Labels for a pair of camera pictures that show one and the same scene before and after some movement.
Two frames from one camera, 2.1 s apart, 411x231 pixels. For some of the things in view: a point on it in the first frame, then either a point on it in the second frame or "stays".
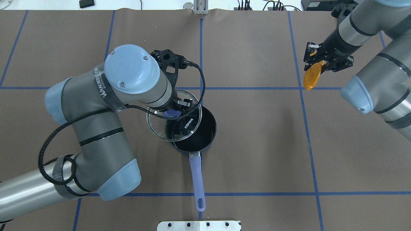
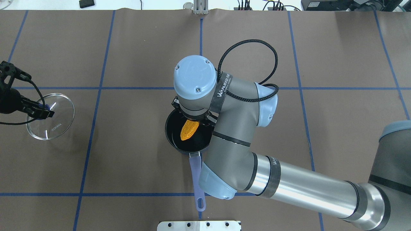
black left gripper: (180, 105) → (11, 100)
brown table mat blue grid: (284, 158) stays
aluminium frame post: (201, 7) stays
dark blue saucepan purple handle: (193, 132) stays
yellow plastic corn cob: (311, 74) → (188, 128)
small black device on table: (85, 3) stays
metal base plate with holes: (198, 226) stays
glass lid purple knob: (172, 130) → (56, 124)
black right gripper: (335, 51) → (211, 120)
